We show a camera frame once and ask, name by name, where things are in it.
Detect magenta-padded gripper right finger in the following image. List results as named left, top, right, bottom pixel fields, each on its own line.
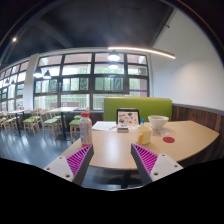
left=130, top=143, right=184, bottom=186

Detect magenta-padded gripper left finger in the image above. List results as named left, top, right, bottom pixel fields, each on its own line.
left=43, top=143, right=95, bottom=187

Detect clear red-capped drink bottle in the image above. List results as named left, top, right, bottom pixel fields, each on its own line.
left=78, top=112, right=94, bottom=148

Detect flat round red coaster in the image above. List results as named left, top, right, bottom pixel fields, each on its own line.
left=162, top=136, right=176, bottom=144

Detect white cup with yellow drink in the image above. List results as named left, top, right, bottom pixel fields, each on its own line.
left=136, top=125, right=153, bottom=146

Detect white bowl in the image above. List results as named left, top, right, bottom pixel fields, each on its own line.
left=147, top=115, right=170, bottom=131

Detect green-seated wooden chairs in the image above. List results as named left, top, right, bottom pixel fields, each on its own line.
left=0, top=108, right=83, bottom=142

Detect black tablet with stickers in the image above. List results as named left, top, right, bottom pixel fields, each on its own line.
left=115, top=108, right=141, bottom=129

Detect white paper sheet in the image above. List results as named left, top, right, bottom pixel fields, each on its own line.
left=91, top=120, right=118, bottom=132

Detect light wooden dining table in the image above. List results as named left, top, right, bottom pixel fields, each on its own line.
left=7, top=108, right=30, bottom=136
left=46, top=106, right=80, bottom=140

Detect green upholstered bench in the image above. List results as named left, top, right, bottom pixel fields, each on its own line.
left=102, top=96, right=174, bottom=123

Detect large dark-framed gridded window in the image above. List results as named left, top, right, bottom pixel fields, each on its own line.
left=0, top=52, right=150, bottom=112

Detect long curved ceiling light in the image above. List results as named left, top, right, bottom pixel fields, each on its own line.
left=107, top=46, right=177, bottom=60

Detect hanging pendant lamps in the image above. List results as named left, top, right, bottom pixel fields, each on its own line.
left=32, top=49, right=122, bottom=80

